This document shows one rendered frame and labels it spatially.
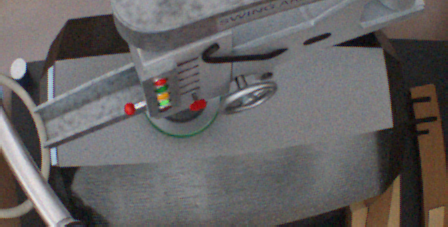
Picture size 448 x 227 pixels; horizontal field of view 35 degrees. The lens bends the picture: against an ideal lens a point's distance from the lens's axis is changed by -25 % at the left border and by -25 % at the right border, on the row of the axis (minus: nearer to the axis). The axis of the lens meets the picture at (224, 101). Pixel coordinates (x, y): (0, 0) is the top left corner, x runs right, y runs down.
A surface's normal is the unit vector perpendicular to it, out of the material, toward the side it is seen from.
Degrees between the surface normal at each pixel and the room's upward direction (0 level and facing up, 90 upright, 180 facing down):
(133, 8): 0
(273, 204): 45
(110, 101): 2
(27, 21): 0
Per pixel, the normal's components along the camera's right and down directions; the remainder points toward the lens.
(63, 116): 0.04, -0.29
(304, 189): 0.09, 0.47
